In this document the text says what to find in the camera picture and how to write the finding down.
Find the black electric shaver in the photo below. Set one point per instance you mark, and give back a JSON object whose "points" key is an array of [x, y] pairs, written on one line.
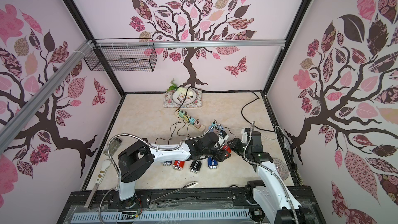
{"points": [[195, 166]]}

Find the pale green vegetable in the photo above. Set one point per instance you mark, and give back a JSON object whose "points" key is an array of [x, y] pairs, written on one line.
{"points": [[182, 90]]}

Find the blue square power cube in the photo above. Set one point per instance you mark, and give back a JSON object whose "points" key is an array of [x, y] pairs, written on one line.
{"points": [[216, 128]]}

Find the aluminium rail left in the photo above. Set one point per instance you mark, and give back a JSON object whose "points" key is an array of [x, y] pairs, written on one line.
{"points": [[12, 129]]}

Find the red electric shaver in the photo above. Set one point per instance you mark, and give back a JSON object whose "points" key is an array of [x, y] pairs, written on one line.
{"points": [[178, 165], [227, 148]]}

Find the aluminium rail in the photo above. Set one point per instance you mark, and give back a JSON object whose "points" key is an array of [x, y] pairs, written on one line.
{"points": [[192, 44], [12, 129]]}

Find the white plate with red print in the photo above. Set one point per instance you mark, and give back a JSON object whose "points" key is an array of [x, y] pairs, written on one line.
{"points": [[185, 99]]}

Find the beige power strip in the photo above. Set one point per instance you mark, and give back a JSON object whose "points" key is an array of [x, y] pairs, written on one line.
{"points": [[192, 122]]}

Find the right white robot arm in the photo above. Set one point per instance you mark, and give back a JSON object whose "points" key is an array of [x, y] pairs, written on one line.
{"points": [[270, 193]]}

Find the glass spice jar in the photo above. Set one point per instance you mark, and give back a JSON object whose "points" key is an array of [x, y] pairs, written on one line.
{"points": [[112, 147]]}

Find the blue electric shaver right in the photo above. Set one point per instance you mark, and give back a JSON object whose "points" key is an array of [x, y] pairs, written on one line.
{"points": [[212, 163]]}

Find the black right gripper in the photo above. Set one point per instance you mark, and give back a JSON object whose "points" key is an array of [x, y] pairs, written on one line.
{"points": [[238, 144]]}

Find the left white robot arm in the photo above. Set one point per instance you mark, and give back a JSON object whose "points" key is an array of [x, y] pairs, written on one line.
{"points": [[134, 161]]}

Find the floral rectangular tray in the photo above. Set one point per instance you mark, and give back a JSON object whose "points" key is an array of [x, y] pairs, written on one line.
{"points": [[168, 103]]}

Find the blue electric shaver left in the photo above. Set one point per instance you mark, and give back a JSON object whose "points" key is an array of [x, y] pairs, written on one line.
{"points": [[167, 163]]}

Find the black wire basket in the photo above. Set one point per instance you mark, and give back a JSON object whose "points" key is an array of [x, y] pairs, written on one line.
{"points": [[122, 54]]}

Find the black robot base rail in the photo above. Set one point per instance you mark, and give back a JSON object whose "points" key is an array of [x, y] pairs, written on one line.
{"points": [[166, 200]]}

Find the white slotted cable duct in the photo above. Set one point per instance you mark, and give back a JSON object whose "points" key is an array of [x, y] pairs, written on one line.
{"points": [[160, 216]]}

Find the green leaf sprig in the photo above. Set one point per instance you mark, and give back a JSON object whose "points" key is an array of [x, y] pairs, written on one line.
{"points": [[172, 87]]}

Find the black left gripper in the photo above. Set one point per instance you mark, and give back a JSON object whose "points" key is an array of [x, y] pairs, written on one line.
{"points": [[221, 156]]}

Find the aluminium rail back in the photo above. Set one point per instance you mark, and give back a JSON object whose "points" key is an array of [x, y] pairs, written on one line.
{"points": [[192, 44]]}

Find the blue electric shaver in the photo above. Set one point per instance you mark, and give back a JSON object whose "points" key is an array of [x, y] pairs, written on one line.
{"points": [[167, 163], [212, 163]]}

